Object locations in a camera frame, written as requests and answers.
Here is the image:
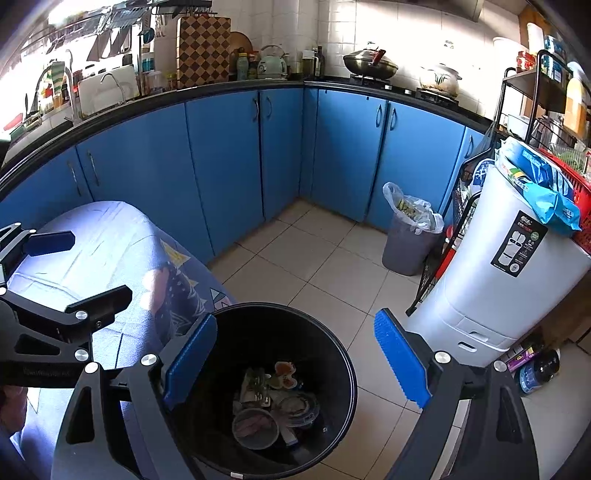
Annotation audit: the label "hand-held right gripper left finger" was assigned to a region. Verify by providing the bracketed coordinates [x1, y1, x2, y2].
[50, 314, 219, 480]

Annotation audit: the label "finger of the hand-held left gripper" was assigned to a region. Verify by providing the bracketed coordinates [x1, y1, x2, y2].
[0, 223, 76, 282]
[0, 285, 134, 352]

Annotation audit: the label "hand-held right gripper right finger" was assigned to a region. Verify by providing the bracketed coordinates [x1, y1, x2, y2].
[374, 308, 542, 480]

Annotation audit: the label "black trash bin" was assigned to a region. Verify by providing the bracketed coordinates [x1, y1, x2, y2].
[173, 302, 358, 478]

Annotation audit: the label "pink wrapper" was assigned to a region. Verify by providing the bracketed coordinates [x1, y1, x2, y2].
[236, 415, 275, 439]

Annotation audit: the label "crushed orange carton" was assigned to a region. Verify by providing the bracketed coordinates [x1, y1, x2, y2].
[270, 361, 298, 391]

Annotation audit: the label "clear plastic lid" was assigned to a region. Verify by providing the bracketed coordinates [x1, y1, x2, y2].
[272, 392, 321, 430]

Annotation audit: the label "person's left hand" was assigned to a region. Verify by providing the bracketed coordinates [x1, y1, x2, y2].
[0, 385, 29, 437]

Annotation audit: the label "blue patterned tablecloth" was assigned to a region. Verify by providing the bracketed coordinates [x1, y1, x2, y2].
[7, 200, 236, 480]

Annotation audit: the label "tall white storage container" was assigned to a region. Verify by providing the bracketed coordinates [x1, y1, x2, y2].
[405, 164, 591, 367]

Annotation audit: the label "grey waste bin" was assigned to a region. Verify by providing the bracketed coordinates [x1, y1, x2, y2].
[382, 208, 445, 277]

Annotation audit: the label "purple bottle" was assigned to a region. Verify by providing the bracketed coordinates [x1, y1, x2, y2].
[505, 339, 543, 374]

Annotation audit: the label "black jug with blue label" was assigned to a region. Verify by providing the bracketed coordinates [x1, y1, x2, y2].
[519, 348, 561, 395]

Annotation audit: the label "chrome kitchen faucet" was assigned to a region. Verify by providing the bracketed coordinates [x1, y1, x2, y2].
[39, 60, 77, 123]

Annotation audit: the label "white plastic bin liner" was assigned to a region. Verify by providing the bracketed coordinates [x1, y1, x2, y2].
[382, 181, 445, 236]

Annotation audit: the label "blue kitchen cabinets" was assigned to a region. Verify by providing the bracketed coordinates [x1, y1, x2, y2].
[0, 80, 485, 259]

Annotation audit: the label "blue plastic packet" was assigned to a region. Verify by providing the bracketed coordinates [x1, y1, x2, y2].
[496, 138, 583, 237]

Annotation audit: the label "checkered cutting board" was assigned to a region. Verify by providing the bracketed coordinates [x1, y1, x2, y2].
[177, 16, 232, 88]

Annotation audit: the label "red plastic basket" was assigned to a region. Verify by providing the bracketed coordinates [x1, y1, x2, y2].
[538, 148, 591, 254]

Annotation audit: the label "black gas stove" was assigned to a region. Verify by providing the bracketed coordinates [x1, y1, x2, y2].
[348, 74, 462, 109]

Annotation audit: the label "round wooden board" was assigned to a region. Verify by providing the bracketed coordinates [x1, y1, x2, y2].
[229, 31, 254, 61]

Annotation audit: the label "white clay pot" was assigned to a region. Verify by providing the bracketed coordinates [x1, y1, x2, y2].
[419, 63, 462, 97]

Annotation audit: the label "pale green kettle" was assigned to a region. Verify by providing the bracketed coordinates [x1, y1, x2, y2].
[257, 45, 289, 79]

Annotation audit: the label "steel wok with lid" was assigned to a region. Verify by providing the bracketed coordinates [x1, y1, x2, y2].
[342, 42, 399, 80]

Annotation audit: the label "black metal rack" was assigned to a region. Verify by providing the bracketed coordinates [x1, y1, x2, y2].
[406, 51, 591, 317]

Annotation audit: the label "yellow liquid jug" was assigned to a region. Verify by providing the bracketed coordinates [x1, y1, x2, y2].
[564, 78, 589, 134]

